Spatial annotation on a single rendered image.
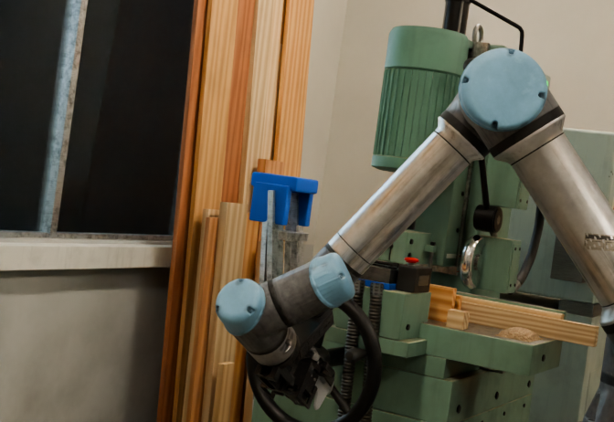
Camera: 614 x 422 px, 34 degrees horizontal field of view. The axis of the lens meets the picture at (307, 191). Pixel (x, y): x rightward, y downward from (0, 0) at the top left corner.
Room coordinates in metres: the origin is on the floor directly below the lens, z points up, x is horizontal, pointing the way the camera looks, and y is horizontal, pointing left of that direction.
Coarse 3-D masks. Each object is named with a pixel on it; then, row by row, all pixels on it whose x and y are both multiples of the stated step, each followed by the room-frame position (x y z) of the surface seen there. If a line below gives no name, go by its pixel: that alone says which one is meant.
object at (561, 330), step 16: (464, 304) 2.12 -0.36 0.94; (480, 304) 2.12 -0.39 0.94; (480, 320) 2.10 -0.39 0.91; (496, 320) 2.08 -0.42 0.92; (512, 320) 2.07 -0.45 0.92; (528, 320) 2.05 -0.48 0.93; (544, 320) 2.04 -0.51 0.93; (560, 320) 2.02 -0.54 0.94; (544, 336) 2.03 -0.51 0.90; (560, 336) 2.02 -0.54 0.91; (576, 336) 2.00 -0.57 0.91; (592, 336) 1.99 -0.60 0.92
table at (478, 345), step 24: (336, 312) 2.09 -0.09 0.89; (336, 336) 1.98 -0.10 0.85; (360, 336) 1.96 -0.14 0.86; (432, 336) 1.99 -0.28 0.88; (456, 336) 1.96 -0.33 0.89; (480, 336) 1.94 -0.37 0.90; (456, 360) 1.96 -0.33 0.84; (480, 360) 1.94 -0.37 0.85; (504, 360) 1.91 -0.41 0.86; (528, 360) 1.89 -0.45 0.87; (552, 360) 2.02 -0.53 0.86
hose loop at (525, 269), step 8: (536, 208) 2.63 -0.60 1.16; (536, 216) 2.63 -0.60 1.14; (544, 216) 2.63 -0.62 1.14; (536, 224) 2.63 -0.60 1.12; (536, 232) 2.63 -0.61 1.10; (536, 240) 2.63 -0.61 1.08; (536, 248) 2.63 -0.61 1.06; (528, 256) 2.62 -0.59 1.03; (528, 264) 2.60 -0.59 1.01; (520, 272) 2.59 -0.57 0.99; (528, 272) 2.60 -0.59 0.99; (520, 280) 2.56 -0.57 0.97
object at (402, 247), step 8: (408, 232) 2.16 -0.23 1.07; (416, 232) 2.20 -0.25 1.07; (424, 232) 2.27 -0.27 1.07; (400, 240) 2.16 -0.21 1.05; (408, 240) 2.16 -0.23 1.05; (416, 240) 2.19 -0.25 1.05; (424, 240) 2.23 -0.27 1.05; (392, 248) 2.17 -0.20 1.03; (400, 248) 2.16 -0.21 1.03; (408, 248) 2.16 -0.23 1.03; (416, 248) 2.20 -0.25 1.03; (424, 248) 2.24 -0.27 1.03; (384, 256) 2.17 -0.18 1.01; (392, 256) 2.16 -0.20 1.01; (400, 256) 2.16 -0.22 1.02; (408, 256) 2.16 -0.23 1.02; (416, 256) 2.20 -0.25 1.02; (424, 256) 2.24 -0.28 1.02; (400, 264) 2.20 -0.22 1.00
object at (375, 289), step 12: (360, 288) 1.95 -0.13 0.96; (372, 288) 1.94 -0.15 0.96; (360, 300) 1.95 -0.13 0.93; (372, 300) 1.93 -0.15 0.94; (372, 312) 1.93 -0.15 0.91; (348, 336) 1.95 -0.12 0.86; (348, 348) 1.94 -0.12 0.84; (348, 372) 1.94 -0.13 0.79; (348, 384) 1.94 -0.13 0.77; (348, 396) 1.94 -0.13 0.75
